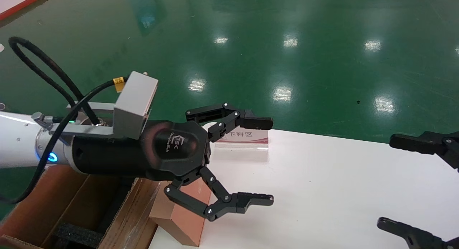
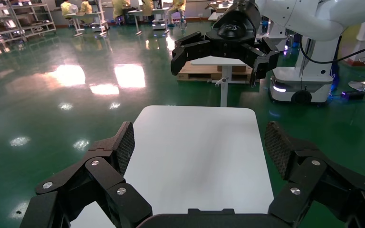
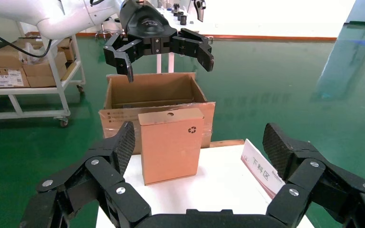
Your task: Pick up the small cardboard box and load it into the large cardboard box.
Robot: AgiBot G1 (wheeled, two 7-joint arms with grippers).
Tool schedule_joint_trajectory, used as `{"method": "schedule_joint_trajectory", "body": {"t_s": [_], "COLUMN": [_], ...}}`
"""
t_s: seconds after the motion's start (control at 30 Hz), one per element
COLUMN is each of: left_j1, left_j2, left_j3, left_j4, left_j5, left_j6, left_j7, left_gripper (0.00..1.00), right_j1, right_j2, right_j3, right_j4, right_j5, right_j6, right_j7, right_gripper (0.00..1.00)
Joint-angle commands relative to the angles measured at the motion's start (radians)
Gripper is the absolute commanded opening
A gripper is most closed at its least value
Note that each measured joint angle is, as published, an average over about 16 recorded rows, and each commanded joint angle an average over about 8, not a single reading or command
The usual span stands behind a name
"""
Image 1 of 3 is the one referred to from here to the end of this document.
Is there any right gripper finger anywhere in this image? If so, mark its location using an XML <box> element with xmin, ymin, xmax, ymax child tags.
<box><xmin>377</xmin><ymin>217</ymin><xmax>459</xmax><ymax>249</ymax></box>
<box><xmin>389</xmin><ymin>131</ymin><xmax>459</xmax><ymax>169</ymax></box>

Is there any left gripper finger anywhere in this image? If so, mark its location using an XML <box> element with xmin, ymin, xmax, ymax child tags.
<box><xmin>164</xmin><ymin>166</ymin><xmax>274</xmax><ymax>221</ymax></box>
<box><xmin>185</xmin><ymin>103</ymin><xmax>274</xmax><ymax>142</ymax></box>

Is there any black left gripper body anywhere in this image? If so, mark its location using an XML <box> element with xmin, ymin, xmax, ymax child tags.
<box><xmin>72</xmin><ymin>120</ymin><xmax>212</xmax><ymax>187</ymax></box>

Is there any small cardboard box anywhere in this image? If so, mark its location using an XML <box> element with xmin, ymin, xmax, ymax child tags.
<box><xmin>149</xmin><ymin>177</ymin><xmax>212</xmax><ymax>247</ymax></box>

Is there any large open cardboard box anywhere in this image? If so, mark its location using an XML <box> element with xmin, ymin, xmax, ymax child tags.
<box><xmin>0</xmin><ymin>165</ymin><xmax>170</xmax><ymax>249</ymax></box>

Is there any clear acrylic sign stand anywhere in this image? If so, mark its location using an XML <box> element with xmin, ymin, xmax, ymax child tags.
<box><xmin>214</xmin><ymin>129</ymin><xmax>269</xmax><ymax>150</ymax></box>

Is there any grey wrist camera housing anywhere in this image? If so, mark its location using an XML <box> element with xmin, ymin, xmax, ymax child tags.
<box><xmin>66</xmin><ymin>71</ymin><xmax>159</xmax><ymax>140</ymax></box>

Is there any black cable yellow tag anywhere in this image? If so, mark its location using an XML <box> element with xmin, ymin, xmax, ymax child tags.
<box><xmin>0</xmin><ymin>76</ymin><xmax>127</xmax><ymax>205</ymax></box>

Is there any black looped cable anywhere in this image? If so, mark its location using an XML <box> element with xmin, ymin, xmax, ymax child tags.
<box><xmin>8</xmin><ymin>37</ymin><xmax>104</xmax><ymax>127</ymax></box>

